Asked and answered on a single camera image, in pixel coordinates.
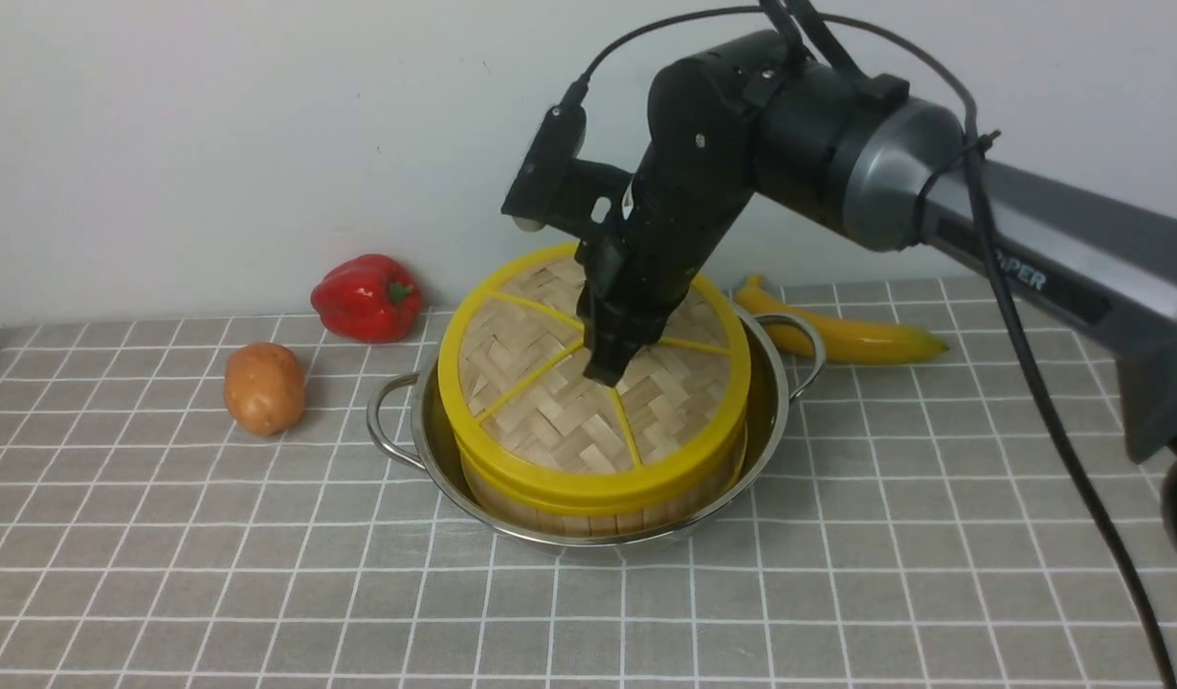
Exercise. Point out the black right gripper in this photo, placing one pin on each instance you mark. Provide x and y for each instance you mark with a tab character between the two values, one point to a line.
695	178

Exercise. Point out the yellow bamboo steamer lid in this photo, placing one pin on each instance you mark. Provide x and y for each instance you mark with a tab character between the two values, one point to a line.
511	378

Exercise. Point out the yellow bamboo steamer basket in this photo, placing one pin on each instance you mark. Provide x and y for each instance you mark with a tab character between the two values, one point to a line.
521	514

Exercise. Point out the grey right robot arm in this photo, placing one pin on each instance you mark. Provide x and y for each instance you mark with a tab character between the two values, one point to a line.
888	171

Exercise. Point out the stainless steel pot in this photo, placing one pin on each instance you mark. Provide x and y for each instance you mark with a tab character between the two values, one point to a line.
437	456

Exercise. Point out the yellow banana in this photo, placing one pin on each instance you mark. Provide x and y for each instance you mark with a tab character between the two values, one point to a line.
850	342

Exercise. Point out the red bell pepper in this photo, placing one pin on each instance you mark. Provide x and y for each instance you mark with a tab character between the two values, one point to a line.
372	299

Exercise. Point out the brown potato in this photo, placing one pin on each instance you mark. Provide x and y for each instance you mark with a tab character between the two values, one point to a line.
265	390

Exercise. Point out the grey checked tablecloth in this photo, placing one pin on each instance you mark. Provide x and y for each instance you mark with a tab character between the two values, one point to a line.
913	530

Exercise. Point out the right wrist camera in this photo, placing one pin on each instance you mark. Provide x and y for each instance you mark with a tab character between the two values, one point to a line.
554	188

